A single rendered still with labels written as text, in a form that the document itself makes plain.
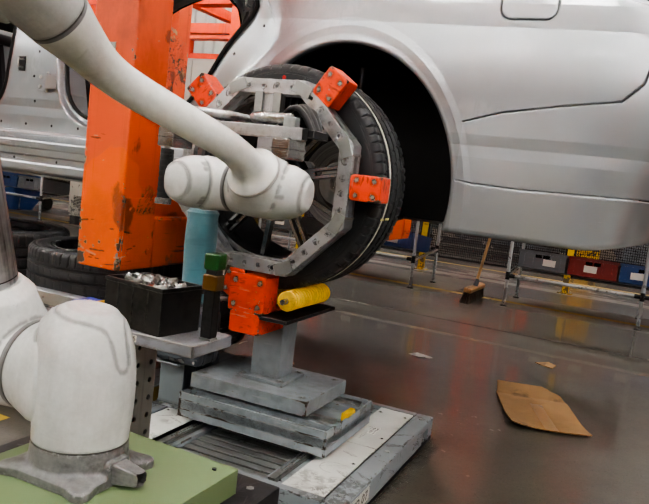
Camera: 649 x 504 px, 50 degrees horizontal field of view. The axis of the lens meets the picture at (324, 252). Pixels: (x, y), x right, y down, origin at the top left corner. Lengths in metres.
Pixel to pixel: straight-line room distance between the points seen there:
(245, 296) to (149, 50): 0.78
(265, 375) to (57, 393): 1.14
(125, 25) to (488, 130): 1.11
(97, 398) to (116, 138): 1.15
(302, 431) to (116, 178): 0.91
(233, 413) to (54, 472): 1.01
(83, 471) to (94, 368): 0.16
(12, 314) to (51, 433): 0.21
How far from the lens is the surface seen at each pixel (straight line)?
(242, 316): 2.01
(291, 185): 1.28
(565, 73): 2.18
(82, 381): 1.13
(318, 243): 1.89
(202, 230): 1.93
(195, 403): 2.19
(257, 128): 1.77
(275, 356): 2.16
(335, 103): 1.91
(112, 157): 2.15
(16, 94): 3.26
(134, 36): 2.15
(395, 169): 2.03
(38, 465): 1.21
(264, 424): 2.08
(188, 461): 1.30
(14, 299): 1.25
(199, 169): 1.35
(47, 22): 1.07
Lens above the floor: 0.87
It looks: 6 degrees down
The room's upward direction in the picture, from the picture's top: 7 degrees clockwise
